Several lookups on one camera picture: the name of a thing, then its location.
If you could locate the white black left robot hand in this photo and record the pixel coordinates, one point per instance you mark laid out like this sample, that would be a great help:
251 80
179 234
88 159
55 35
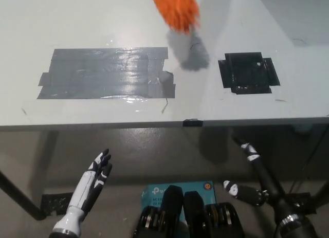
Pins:
84 186

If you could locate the teal router box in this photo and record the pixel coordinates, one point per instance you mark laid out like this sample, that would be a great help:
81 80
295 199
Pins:
200 190

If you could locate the clear tape sheet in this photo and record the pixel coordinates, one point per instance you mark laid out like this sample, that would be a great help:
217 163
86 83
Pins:
90 108

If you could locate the black table leg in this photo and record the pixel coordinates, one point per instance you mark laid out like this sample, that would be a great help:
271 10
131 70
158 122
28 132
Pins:
20 197

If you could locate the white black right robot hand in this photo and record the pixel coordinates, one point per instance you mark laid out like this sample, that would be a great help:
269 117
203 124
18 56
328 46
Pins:
270 186

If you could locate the orange microfibre duster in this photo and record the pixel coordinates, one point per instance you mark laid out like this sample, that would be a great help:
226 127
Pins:
177 9

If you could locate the black tape square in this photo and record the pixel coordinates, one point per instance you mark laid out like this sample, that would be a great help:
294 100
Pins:
246 73

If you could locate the grey duct tape patch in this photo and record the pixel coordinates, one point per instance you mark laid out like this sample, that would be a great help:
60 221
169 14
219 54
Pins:
108 73

